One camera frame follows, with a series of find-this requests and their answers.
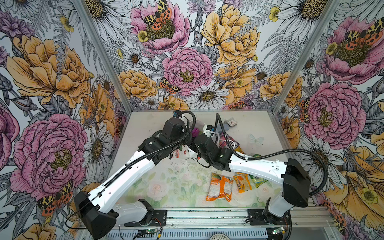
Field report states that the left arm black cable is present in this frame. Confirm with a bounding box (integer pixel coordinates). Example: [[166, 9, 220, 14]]
[[64, 110, 197, 230]]

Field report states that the floral pastel table mat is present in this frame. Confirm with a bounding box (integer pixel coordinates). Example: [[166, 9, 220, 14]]
[[118, 158, 281, 208]]

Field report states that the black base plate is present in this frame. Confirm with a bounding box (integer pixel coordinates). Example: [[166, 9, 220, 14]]
[[246, 209, 291, 226], [124, 210, 168, 227]]

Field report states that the white paper bag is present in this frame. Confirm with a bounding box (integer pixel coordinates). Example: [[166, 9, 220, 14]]
[[173, 120, 205, 161]]

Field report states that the purple grape candy bag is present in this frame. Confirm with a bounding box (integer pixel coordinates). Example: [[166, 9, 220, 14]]
[[192, 128, 201, 138]]

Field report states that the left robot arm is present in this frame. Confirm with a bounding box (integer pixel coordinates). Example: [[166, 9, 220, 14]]
[[74, 111, 197, 240]]

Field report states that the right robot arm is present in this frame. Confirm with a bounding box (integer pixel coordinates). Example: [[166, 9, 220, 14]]
[[188, 134, 311, 218]]

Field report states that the aluminium front rail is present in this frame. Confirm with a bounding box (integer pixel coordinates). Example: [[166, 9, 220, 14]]
[[103, 206, 342, 240]]

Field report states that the small orange snack packet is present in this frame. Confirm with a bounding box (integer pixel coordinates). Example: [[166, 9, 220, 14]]
[[234, 173, 252, 194]]

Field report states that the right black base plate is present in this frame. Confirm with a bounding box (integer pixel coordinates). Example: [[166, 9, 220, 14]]
[[246, 209, 291, 226]]

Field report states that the orange white snack packet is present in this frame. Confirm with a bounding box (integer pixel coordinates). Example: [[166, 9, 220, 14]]
[[206, 173, 234, 202]]

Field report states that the pink Fox's candy bag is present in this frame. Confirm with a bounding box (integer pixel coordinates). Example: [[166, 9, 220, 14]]
[[219, 133, 244, 154]]

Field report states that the green yellow snack packet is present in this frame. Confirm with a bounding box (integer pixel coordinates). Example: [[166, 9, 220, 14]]
[[248, 153, 270, 189]]

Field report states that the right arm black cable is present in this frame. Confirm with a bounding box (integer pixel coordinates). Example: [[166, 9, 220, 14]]
[[215, 113, 329, 197]]

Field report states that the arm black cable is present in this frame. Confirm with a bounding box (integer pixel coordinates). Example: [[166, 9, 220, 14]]
[[64, 110, 197, 230], [215, 113, 329, 197]]

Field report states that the small white tag card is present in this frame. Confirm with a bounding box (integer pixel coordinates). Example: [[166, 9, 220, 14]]
[[227, 119, 238, 128]]

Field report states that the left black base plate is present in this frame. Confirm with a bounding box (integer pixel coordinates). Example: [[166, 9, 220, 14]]
[[124, 210, 168, 227]]

